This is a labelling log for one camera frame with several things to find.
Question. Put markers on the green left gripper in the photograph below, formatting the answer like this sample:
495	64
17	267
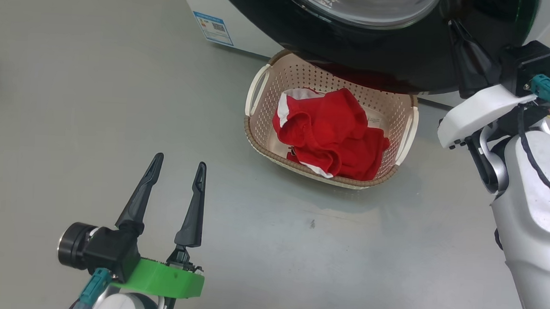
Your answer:
165	280

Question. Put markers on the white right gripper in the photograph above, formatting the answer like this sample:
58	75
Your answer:
474	115

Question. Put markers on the round glass washing machine door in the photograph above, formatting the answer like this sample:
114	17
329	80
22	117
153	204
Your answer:
355	50

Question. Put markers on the plain red garment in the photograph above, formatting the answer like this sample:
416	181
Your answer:
333	129

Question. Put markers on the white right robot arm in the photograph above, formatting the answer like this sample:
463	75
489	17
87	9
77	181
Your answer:
539	234

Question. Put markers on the cream perforated laundry basket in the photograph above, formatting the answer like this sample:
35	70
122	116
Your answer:
262	125

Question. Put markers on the white front-load washing machine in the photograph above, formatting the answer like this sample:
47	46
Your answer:
203	0

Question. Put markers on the blue energy label sticker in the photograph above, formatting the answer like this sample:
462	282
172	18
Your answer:
213	29

